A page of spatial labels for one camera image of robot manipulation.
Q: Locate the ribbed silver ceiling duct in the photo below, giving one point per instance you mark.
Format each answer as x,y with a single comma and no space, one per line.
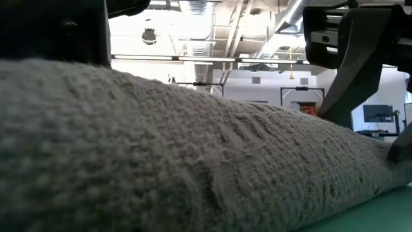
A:
197,19

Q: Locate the orange web poster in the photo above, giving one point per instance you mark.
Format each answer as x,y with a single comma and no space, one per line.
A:
309,110

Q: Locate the grey wall vent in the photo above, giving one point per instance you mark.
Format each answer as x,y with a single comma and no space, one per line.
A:
256,80
304,81

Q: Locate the black ceiling spotlight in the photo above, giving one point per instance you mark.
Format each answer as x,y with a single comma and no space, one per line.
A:
172,80

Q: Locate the grey woven towel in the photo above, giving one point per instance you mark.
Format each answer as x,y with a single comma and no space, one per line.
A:
161,154

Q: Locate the long ceiling light bar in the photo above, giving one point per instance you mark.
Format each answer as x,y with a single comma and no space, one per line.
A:
206,59

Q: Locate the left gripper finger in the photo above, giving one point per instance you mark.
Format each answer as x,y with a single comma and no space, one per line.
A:
48,29

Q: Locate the black wall monitor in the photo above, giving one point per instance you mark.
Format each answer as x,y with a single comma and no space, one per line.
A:
378,113

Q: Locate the yellow hanging pendant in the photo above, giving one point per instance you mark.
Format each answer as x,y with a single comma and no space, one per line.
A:
291,77

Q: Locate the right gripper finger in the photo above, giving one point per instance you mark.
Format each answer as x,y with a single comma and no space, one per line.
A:
360,64
402,148

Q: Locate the black station frame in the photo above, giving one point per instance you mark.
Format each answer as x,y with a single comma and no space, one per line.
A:
302,88
199,84

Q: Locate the black dome ceiling camera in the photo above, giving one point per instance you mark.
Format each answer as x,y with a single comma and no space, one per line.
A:
149,37

